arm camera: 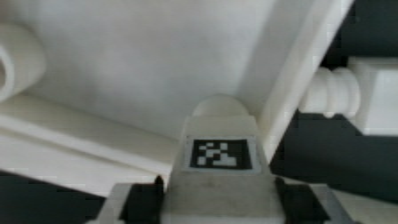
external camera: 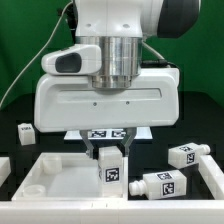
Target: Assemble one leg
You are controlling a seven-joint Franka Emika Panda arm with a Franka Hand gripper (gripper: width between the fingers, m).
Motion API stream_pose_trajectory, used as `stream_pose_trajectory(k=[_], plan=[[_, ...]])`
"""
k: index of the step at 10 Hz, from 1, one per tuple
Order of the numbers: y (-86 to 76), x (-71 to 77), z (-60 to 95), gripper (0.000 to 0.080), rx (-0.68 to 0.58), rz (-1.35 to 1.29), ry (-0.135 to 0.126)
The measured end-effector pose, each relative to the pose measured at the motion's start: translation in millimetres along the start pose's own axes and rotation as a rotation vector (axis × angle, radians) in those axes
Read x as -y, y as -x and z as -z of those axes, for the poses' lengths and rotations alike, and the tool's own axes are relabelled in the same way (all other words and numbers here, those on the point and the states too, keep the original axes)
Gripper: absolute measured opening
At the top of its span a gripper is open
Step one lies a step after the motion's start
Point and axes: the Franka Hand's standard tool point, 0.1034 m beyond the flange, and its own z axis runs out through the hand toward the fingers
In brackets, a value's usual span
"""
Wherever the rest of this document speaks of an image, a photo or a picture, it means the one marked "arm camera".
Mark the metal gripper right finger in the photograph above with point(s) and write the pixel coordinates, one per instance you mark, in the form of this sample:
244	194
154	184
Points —
310	204

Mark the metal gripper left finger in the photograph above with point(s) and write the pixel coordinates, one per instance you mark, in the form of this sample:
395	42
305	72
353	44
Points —
132	206

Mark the white leg with tag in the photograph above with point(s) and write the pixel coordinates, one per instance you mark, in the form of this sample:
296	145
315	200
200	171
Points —
221	191

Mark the white square tabletop tray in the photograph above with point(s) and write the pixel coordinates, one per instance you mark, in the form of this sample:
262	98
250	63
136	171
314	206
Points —
143	56

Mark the white leg front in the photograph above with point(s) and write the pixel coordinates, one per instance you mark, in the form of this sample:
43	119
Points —
354	91

